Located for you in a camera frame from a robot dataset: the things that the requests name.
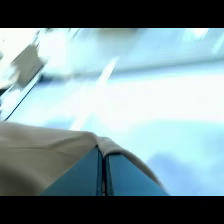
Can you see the brown garment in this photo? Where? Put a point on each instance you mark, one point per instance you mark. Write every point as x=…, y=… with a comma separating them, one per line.
x=33, y=156

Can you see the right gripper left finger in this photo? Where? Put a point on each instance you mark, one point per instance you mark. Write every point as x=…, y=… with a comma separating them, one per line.
x=83, y=176

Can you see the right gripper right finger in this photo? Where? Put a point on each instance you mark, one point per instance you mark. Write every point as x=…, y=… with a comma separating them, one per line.
x=130, y=176

